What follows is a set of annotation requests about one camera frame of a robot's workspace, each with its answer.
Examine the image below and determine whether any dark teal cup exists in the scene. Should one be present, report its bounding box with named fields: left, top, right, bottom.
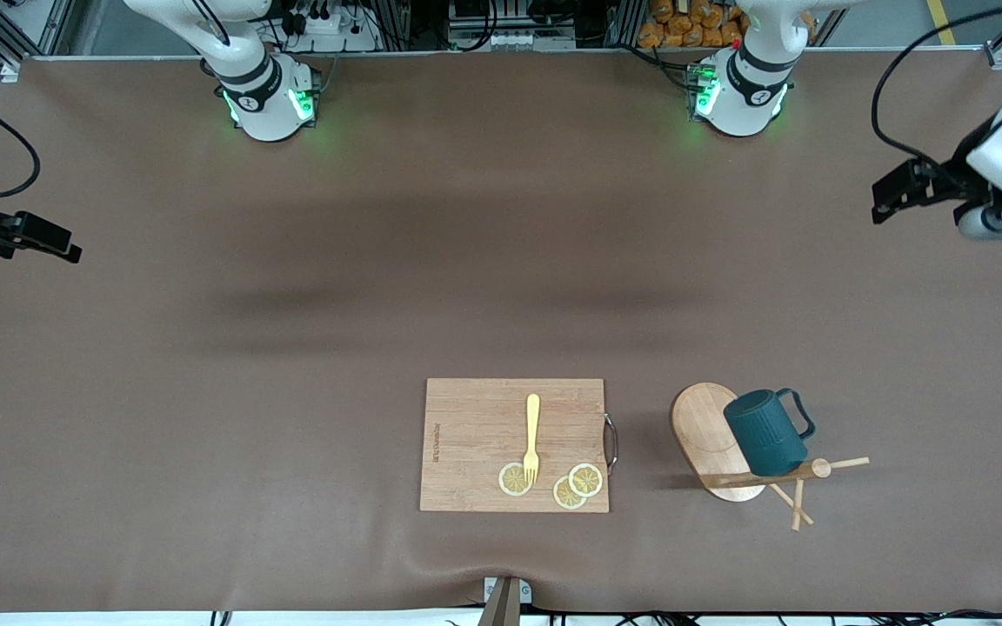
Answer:
left=723, top=388, right=817, bottom=477

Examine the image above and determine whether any wooden cup rack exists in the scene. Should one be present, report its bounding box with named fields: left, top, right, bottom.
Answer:
left=671, top=382, right=871, bottom=532

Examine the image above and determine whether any brown table mat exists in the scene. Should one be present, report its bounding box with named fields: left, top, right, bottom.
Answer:
left=0, top=48, right=1002, bottom=614

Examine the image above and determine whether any orange packets pile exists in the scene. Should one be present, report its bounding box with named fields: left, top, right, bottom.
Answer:
left=638, top=0, right=747, bottom=50

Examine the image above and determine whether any white power strip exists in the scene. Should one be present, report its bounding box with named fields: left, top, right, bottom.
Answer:
left=288, top=0, right=380, bottom=51

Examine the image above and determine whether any grey equipment unit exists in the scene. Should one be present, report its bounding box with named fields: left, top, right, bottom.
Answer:
left=447, top=0, right=578, bottom=51

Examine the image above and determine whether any yellow plastic fork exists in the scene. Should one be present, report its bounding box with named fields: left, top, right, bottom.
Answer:
left=523, top=393, right=542, bottom=486

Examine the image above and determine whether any wooden cutting board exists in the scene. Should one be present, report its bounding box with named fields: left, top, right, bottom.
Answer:
left=419, top=377, right=619, bottom=514

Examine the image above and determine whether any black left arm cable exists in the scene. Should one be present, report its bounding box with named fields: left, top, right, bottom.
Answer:
left=871, top=0, right=1002, bottom=170

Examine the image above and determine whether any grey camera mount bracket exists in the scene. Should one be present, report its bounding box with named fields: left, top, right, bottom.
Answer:
left=482, top=576, right=533, bottom=626

